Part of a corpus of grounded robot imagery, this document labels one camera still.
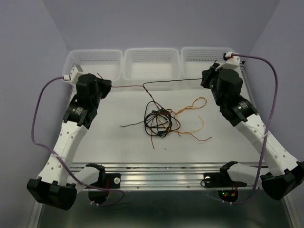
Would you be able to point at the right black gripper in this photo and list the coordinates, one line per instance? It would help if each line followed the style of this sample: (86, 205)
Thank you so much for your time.
(208, 73)

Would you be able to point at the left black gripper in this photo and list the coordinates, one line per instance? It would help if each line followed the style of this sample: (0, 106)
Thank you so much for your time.
(106, 84)

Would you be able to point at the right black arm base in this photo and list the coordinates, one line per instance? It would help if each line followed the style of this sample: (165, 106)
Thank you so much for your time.
(221, 179)

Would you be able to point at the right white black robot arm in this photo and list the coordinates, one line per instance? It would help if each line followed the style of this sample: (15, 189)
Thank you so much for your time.
(283, 172)

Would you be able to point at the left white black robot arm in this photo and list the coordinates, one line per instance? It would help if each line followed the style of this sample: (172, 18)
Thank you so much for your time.
(56, 185)

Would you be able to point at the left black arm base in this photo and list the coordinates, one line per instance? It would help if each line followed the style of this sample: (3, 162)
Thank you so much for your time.
(106, 181)

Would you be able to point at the right white perforated basket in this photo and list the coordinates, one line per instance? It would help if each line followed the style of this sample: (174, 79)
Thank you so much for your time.
(196, 59)

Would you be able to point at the white perforated basket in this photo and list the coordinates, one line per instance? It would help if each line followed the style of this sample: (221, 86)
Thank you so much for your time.
(151, 64)
(105, 63)
(196, 59)

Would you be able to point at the left white perforated basket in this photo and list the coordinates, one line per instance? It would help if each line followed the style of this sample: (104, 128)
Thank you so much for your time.
(105, 63)

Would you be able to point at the middle white perforated basket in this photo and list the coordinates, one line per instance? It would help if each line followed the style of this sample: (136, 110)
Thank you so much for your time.
(151, 64)

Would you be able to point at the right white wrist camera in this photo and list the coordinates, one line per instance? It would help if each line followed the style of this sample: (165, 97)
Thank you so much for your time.
(230, 62)

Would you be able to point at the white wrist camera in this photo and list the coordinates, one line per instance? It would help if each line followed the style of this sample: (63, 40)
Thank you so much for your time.
(73, 76)
(230, 62)

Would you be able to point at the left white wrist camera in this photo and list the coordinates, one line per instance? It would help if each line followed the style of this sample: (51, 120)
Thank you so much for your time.
(73, 76)

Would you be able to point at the aluminium extrusion rail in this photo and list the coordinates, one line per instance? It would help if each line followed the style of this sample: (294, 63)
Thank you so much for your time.
(161, 176)

